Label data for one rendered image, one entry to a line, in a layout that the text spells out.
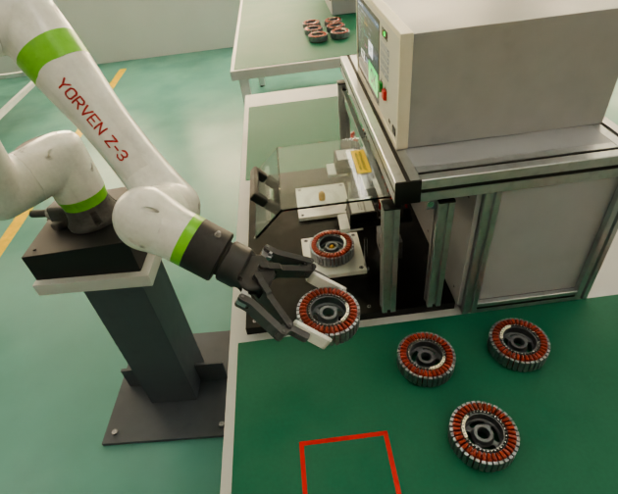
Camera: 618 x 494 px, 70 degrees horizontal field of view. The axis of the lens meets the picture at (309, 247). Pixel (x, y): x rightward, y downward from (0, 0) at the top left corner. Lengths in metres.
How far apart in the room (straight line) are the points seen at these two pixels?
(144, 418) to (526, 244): 1.47
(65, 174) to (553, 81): 1.08
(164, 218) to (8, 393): 1.65
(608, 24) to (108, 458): 1.86
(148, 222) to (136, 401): 1.29
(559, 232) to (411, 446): 0.50
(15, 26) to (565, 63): 0.93
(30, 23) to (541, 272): 1.07
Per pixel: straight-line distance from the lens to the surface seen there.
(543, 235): 0.99
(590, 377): 1.03
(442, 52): 0.82
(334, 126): 1.81
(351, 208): 1.04
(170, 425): 1.85
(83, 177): 1.28
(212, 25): 5.76
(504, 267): 1.01
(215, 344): 2.00
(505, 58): 0.87
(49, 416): 2.12
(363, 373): 0.94
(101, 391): 2.08
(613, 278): 1.24
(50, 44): 0.94
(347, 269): 1.09
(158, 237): 0.75
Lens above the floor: 1.53
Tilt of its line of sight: 40 degrees down
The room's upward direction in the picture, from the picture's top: 7 degrees counter-clockwise
